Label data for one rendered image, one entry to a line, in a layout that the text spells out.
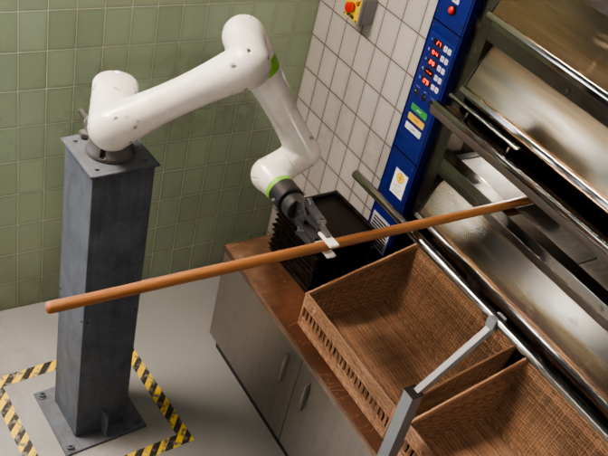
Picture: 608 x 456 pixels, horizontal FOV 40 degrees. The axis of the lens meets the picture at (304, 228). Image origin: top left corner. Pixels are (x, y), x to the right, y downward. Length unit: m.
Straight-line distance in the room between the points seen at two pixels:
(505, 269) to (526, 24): 0.79
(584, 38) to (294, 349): 1.39
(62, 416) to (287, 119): 1.51
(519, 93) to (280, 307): 1.12
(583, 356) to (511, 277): 0.35
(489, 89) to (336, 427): 1.21
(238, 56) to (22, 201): 1.46
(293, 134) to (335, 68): 0.96
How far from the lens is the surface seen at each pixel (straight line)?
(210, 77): 2.21
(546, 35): 2.59
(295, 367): 2.99
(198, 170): 3.65
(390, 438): 2.52
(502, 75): 2.75
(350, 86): 3.36
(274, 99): 2.44
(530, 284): 2.79
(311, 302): 2.89
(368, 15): 3.19
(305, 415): 3.03
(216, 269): 2.18
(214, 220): 3.87
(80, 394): 3.11
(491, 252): 2.87
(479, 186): 2.88
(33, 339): 3.64
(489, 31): 2.77
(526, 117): 2.67
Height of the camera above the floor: 2.62
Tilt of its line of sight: 36 degrees down
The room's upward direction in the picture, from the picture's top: 15 degrees clockwise
